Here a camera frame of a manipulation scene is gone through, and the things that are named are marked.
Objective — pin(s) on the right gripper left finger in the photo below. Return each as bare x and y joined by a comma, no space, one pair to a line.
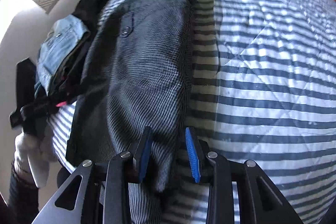
142,154

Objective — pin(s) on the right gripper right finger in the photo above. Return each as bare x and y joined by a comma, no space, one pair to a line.
197,150

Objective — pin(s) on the grey houndstooth jacket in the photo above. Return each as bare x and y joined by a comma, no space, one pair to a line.
137,73

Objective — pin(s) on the black sleeve forearm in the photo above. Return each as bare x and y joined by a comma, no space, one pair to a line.
23,198

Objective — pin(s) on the left white gloved hand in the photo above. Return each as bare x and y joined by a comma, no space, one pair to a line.
34,154

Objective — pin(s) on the light blue denim jeans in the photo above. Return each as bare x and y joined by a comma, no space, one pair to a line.
65,36

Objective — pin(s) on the blue white striped duvet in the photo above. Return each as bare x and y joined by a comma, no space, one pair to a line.
264,90

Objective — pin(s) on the black garment with pink stripe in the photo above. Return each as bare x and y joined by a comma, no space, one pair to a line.
68,83

